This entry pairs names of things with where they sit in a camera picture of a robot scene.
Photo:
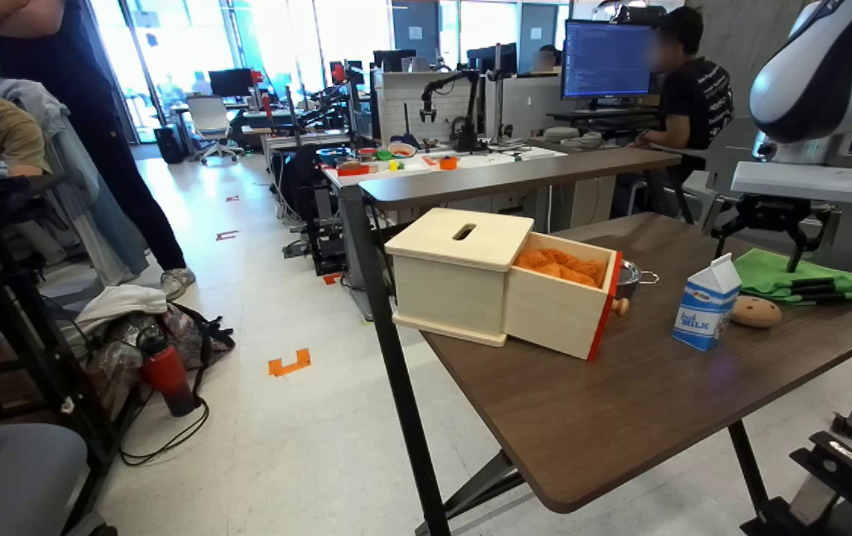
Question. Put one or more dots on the green towel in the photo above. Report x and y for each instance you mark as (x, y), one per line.
(773, 279)

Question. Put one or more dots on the orange drawer with wood front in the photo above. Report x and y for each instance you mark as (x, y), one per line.
(560, 294)

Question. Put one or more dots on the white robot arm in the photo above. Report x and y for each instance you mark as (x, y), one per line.
(799, 103)

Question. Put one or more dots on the person in black shirt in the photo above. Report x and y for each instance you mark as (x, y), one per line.
(694, 99)

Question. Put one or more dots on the long grey desk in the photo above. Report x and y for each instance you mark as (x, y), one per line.
(434, 185)

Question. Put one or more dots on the computer monitor blue screen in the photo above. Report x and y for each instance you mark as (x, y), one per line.
(605, 60)

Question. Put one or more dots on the black bag on floor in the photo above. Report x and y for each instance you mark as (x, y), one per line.
(113, 361)

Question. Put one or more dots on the white office chair far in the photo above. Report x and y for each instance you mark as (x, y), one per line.
(215, 125)

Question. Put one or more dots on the brown potato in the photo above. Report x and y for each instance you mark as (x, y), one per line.
(754, 313)

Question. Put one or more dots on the red water bottle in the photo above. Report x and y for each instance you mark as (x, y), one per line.
(166, 374)

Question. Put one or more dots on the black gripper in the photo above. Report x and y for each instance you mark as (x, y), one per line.
(797, 218)

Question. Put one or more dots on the wooden box with slot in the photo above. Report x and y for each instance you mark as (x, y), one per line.
(452, 273)

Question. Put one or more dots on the blue white milk carton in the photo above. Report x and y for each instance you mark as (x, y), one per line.
(708, 301)

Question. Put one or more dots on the standing person dark clothes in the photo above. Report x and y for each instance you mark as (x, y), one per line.
(57, 45)

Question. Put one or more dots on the black background robot arm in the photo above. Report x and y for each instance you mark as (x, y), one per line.
(463, 128)

